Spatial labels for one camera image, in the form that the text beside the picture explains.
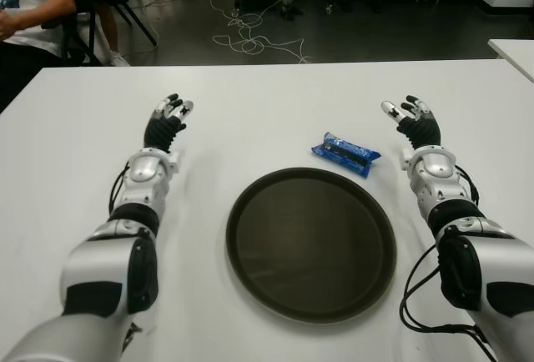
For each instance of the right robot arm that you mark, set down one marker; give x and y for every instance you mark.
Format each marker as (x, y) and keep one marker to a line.
(438, 178)

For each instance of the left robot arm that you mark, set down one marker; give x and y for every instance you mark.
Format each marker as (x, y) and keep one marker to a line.
(142, 178)

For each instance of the round dark brown tray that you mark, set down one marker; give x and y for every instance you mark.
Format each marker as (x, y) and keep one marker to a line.
(310, 249)

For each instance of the seated person in white shirt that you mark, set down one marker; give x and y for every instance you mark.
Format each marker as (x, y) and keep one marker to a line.
(25, 24)

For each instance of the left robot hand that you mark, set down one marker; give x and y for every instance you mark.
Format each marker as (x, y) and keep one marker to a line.
(160, 132)

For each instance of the blue Oreo cookie package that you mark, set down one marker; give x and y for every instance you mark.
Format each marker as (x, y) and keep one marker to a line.
(346, 153)

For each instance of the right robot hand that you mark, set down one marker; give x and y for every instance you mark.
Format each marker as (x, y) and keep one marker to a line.
(423, 128)

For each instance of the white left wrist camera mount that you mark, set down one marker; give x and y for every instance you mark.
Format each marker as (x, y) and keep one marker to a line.
(176, 162)

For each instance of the white side table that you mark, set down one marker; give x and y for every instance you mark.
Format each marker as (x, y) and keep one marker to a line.
(517, 55)

